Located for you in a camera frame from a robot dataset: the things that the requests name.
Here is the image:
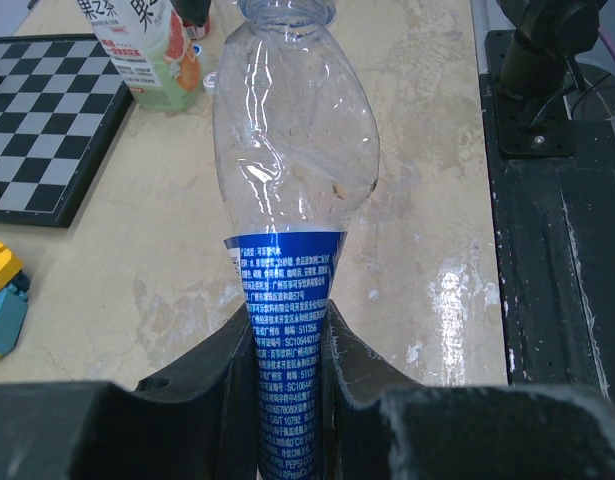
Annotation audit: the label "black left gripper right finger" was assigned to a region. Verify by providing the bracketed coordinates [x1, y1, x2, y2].
[321, 305, 615, 479]

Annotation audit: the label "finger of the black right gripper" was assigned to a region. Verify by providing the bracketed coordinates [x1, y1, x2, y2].
[172, 0, 211, 27]

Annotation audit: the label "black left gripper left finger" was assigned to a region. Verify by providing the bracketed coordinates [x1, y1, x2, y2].
[0, 307, 257, 479]

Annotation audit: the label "Pepsi label clear bottle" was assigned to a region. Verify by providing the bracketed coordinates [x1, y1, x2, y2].
[213, 1, 380, 479]

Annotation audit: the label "clear fruit drink bottle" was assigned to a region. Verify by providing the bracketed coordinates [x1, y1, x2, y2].
[78, 0, 202, 113]

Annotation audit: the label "white QR loose cap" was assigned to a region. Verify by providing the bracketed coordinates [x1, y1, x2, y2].
[203, 71, 217, 95]

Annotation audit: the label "black white chessboard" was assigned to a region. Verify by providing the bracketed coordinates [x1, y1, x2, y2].
[0, 34, 133, 228]

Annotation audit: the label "teal green toy block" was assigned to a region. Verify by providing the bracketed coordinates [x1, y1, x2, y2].
[0, 285, 28, 359]

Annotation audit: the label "black table edge rail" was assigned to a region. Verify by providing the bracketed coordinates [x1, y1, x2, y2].
[479, 29, 615, 401]

